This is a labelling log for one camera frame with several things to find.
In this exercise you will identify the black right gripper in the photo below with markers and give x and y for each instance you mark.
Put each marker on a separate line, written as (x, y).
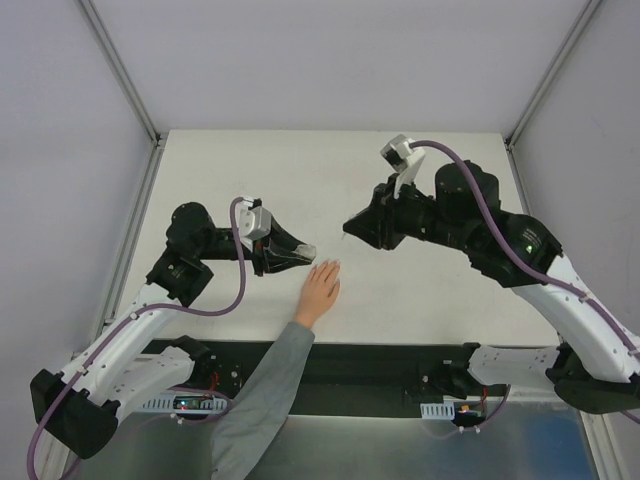
(388, 215)

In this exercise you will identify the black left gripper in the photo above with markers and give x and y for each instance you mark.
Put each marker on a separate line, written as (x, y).
(260, 258)

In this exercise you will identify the grey sleeved forearm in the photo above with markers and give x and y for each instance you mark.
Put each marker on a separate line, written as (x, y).
(262, 406)

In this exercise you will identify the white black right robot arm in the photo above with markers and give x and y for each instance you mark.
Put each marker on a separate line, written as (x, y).
(594, 369)

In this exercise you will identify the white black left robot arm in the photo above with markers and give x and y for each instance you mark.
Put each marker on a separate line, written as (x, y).
(83, 404)

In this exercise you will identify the mannequin hand with nails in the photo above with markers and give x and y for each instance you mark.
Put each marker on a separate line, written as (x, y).
(318, 294)

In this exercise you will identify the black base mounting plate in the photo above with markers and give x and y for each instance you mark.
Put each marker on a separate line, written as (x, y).
(349, 380)

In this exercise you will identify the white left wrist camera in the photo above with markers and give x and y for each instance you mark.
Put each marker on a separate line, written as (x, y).
(254, 222)

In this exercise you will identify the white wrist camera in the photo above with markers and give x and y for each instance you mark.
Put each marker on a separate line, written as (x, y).
(404, 159)
(254, 222)

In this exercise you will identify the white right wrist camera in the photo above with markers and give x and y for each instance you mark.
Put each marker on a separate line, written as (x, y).
(404, 159)

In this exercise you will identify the left aluminium frame post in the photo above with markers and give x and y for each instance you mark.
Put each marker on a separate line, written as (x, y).
(108, 49)

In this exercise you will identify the aluminium frame post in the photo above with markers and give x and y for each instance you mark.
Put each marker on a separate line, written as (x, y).
(571, 40)
(108, 49)

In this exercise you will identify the right aluminium frame post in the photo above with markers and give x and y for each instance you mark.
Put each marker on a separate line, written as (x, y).
(571, 40)

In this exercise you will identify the white right cable duct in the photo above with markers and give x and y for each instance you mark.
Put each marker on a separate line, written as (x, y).
(438, 411)

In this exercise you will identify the aluminium rail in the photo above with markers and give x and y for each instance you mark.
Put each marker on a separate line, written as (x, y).
(524, 394)

